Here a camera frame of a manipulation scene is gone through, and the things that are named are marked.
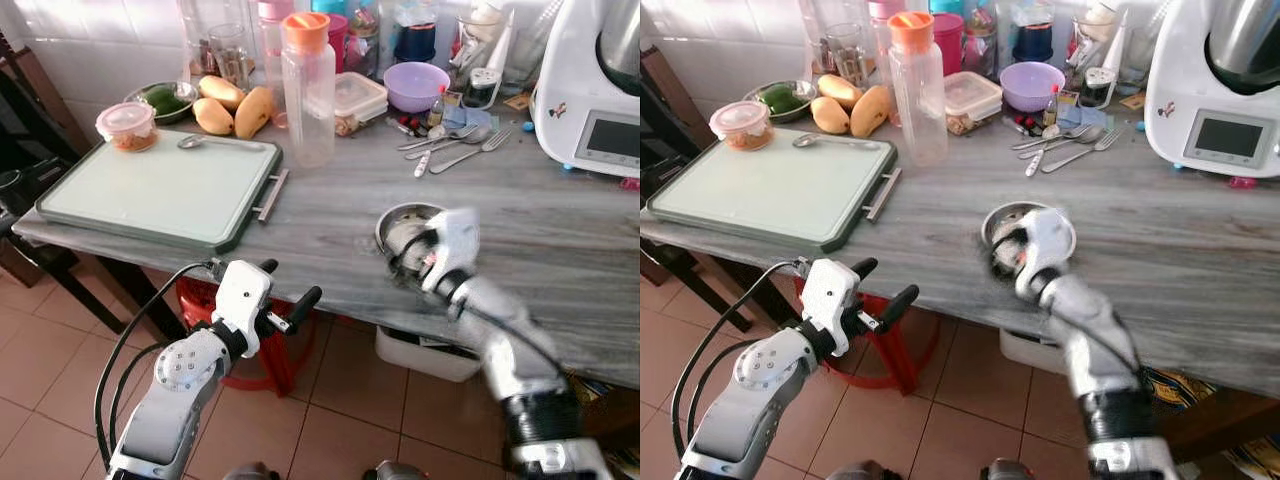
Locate small metal bowl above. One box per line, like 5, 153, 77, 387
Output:
979, 199, 1080, 265
374, 202, 452, 263

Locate red plastic stool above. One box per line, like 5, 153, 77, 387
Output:
794, 274, 927, 397
177, 274, 317, 397

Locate white storage box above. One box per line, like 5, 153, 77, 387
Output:
999, 327, 1067, 377
374, 324, 482, 384

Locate metal fork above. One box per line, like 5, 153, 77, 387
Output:
429, 127, 515, 176
1040, 127, 1124, 175

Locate green rimmed white tray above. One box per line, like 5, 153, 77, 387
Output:
645, 134, 904, 257
34, 134, 292, 255

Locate metal spoon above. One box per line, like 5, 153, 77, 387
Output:
1018, 126, 1107, 161
397, 124, 480, 154
176, 134, 272, 152
1010, 124, 1093, 153
791, 133, 887, 152
404, 127, 494, 162

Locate yellow mango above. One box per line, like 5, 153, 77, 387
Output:
816, 73, 864, 110
233, 85, 277, 140
191, 96, 237, 137
197, 74, 247, 112
849, 84, 894, 140
807, 95, 854, 136

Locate clear lidded plastic box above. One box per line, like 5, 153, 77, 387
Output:
944, 71, 1004, 137
332, 71, 390, 137

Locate purple plastic bowl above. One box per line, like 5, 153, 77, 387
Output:
383, 61, 453, 114
999, 61, 1068, 114

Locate orange capped clear bottle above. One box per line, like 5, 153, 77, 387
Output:
279, 11, 338, 170
887, 9, 950, 169

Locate small black lidded jar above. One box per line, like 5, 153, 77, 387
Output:
1085, 66, 1118, 106
469, 67, 502, 107

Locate red lidded food container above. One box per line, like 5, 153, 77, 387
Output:
708, 99, 775, 152
95, 100, 160, 154

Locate grey robot right leg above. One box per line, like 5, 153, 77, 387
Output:
364, 459, 434, 480
979, 457, 1037, 480

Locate glass mug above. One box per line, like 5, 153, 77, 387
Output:
824, 21, 870, 90
206, 21, 254, 92

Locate dark blue jar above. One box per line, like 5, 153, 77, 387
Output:
1011, 19, 1057, 64
392, 19, 439, 64

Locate magenta cup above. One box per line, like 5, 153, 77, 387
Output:
324, 11, 350, 74
931, 11, 967, 74

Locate pink capped clear bottle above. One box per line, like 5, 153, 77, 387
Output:
867, 0, 907, 93
254, 0, 297, 130

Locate white kitchen food processor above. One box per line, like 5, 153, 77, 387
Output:
1142, 0, 1280, 180
532, 0, 641, 180

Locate dark wooden chair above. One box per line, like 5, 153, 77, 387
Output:
0, 30, 193, 343

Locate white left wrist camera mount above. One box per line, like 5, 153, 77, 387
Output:
211, 259, 274, 360
799, 257, 864, 360

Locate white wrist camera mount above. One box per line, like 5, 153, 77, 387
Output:
420, 207, 482, 294
211, 259, 274, 360
1014, 207, 1078, 301
799, 257, 864, 360

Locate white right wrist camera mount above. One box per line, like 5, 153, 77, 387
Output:
420, 207, 482, 294
1014, 207, 1078, 301

